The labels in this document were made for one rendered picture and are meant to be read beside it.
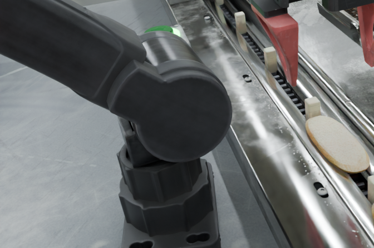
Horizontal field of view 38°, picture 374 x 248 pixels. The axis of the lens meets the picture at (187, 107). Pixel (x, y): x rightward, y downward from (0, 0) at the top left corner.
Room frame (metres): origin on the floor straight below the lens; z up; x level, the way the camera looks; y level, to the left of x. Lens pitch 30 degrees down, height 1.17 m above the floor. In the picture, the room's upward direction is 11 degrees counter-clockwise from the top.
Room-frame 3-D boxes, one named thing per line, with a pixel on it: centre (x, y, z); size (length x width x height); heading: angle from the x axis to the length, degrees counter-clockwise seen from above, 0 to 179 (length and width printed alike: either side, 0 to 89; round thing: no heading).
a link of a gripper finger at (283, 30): (0.43, -0.11, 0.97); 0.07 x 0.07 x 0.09; 5
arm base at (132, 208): (0.40, 0.03, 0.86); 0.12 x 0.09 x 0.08; 176
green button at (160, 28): (0.66, 0.02, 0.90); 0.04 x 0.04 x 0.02
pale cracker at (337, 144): (0.43, -0.13, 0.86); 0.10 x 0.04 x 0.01; 7
